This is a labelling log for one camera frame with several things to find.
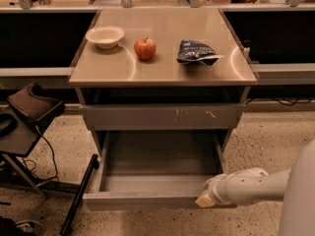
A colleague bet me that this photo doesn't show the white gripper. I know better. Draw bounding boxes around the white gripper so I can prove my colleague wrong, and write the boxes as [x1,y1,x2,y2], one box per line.
[195,174,231,207]

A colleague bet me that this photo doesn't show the grey drawer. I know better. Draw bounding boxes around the grey drawer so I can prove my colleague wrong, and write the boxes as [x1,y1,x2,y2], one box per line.
[84,130,224,210]
[80,103,244,131]

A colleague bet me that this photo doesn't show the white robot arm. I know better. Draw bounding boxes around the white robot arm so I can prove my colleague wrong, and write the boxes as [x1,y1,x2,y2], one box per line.
[195,141,315,236]

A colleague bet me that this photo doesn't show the grey top drawer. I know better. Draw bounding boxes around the grey top drawer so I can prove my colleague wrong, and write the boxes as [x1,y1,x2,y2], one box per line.
[80,103,244,131]

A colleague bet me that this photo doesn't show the grey metal drawer cabinet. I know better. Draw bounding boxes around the grey metal drawer cabinet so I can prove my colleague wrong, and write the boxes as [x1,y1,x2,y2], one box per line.
[68,6,259,191]

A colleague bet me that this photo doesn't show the blue chip bag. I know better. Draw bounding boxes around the blue chip bag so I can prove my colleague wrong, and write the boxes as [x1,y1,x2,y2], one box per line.
[176,39,222,66]

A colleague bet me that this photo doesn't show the red apple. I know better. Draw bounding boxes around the red apple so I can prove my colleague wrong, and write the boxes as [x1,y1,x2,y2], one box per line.
[134,37,157,61]

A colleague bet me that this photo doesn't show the grey sneaker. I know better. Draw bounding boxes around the grey sneaker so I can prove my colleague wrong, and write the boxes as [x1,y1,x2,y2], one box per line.
[0,216,45,236]

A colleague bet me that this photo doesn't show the white ceramic bowl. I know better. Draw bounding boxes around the white ceramic bowl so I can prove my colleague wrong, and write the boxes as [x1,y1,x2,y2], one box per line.
[86,26,125,49]

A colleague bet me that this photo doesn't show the black VR headset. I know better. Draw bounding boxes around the black VR headset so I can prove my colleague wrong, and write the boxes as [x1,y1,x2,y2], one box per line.
[7,82,65,129]

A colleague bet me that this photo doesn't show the dark side table stand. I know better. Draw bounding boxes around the dark side table stand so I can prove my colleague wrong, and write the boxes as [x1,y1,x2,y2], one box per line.
[0,107,99,236]

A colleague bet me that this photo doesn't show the floor cables under bench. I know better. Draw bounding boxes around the floor cables under bench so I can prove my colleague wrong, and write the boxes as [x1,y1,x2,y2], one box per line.
[245,96,313,107]

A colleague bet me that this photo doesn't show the black cable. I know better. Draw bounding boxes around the black cable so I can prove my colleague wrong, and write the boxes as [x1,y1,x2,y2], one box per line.
[20,125,60,184]

